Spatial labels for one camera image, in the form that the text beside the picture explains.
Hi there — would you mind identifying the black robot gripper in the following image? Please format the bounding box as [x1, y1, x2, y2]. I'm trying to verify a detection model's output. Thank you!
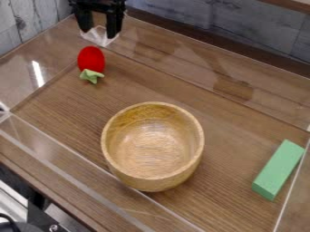
[68, 0, 126, 39]

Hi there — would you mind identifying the red plush fruit green leaf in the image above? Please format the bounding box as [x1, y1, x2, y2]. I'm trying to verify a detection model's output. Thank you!
[78, 46, 106, 84]

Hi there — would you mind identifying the wooden bowl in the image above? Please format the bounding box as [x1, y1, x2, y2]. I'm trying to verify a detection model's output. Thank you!
[100, 101, 205, 192]

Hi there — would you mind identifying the green foam block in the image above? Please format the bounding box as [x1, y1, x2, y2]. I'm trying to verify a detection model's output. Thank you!
[251, 140, 305, 201]

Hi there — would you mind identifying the clear acrylic corner bracket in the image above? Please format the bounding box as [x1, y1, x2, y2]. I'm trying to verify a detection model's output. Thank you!
[80, 25, 119, 47]

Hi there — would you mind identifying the clear acrylic enclosure wall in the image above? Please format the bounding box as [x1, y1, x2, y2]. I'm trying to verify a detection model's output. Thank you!
[0, 18, 310, 232]

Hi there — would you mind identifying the black clamp and cable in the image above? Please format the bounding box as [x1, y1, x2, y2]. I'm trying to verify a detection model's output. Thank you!
[0, 200, 71, 232]

